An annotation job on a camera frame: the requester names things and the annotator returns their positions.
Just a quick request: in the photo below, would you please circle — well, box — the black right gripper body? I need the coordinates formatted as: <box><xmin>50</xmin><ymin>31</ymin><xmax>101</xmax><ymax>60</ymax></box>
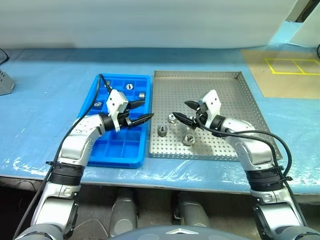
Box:
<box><xmin>194</xmin><ymin>100</ymin><xmax>210</xmax><ymax>129</ymax></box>

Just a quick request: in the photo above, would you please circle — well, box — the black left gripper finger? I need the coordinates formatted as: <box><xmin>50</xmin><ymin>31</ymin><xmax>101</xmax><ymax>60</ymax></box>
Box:
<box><xmin>127</xmin><ymin>99</ymin><xmax>146</xmax><ymax>110</ymax></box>
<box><xmin>129</xmin><ymin>113</ymin><xmax>155</xmax><ymax>127</ymax></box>

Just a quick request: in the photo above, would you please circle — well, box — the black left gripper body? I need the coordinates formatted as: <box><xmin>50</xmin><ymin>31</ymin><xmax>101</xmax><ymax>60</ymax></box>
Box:
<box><xmin>116</xmin><ymin>103</ymin><xmax>133</xmax><ymax>130</ymax></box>

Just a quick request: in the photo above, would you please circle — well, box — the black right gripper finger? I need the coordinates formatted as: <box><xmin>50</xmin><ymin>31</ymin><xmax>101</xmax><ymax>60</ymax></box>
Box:
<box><xmin>184</xmin><ymin>100</ymin><xmax>201</xmax><ymax>111</ymax></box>
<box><xmin>171</xmin><ymin>111</ymin><xmax>198</xmax><ymax>130</ymax></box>

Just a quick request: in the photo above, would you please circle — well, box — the blue compartment tray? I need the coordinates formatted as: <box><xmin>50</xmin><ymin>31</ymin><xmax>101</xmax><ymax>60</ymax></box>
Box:
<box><xmin>76</xmin><ymin>72</ymin><xmax>153</xmax><ymax>170</ymax></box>

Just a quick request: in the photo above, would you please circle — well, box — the perforated metal tray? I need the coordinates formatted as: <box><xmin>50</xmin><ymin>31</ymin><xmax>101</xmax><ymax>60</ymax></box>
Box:
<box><xmin>148</xmin><ymin>70</ymin><xmax>283</xmax><ymax>162</ymax></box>

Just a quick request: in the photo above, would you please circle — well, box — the brown mat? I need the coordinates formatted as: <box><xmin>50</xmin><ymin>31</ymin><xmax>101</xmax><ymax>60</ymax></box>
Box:
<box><xmin>240</xmin><ymin>47</ymin><xmax>320</xmax><ymax>99</ymax></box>

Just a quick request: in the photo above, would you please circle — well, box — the white backdrop sheet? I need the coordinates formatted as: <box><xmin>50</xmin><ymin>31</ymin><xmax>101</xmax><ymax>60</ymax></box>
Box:
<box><xmin>0</xmin><ymin>0</ymin><xmax>288</xmax><ymax>49</ymax></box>

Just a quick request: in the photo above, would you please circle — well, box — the dark grey rounded shape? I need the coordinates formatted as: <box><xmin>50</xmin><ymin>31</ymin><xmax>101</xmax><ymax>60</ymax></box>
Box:
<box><xmin>171</xmin><ymin>191</ymin><xmax>211</xmax><ymax>228</ymax></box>
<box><xmin>109</xmin><ymin>188</ymin><xmax>139</xmax><ymax>238</ymax></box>

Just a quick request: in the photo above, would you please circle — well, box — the yellow tape marking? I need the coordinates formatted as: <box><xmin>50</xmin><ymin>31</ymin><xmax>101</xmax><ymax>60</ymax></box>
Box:
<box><xmin>264</xmin><ymin>58</ymin><xmax>320</xmax><ymax>75</ymax></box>

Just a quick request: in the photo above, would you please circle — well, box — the grey robot torso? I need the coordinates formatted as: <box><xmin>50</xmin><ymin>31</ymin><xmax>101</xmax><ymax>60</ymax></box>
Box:
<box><xmin>117</xmin><ymin>223</ymin><xmax>208</xmax><ymax>240</ymax></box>

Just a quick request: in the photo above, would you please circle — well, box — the white panel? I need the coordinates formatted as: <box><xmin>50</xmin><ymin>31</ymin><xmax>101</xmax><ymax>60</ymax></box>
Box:
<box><xmin>287</xmin><ymin>0</ymin><xmax>320</xmax><ymax>48</ymax></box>

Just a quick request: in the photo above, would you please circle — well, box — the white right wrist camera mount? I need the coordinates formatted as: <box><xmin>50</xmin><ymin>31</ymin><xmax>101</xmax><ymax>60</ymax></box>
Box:
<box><xmin>199</xmin><ymin>89</ymin><xmax>223</xmax><ymax>131</ymax></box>

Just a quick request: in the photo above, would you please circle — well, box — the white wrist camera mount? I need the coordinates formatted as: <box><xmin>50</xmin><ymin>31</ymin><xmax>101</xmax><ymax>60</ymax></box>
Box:
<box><xmin>199</xmin><ymin>89</ymin><xmax>223</xmax><ymax>131</ymax></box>
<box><xmin>106</xmin><ymin>89</ymin><xmax>129</xmax><ymax>132</ymax></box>

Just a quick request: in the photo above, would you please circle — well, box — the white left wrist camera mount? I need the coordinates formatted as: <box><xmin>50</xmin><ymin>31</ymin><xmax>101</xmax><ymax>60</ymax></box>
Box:
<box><xmin>106</xmin><ymin>89</ymin><xmax>129</xmax><ymax>132</ymax></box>

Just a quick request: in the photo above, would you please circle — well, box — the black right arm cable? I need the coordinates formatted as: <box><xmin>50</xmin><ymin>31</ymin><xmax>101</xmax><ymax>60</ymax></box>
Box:
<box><xmin>194</xmin><ymin>113</ymin><xmax>310</xmax><ymax>228</ymax></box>

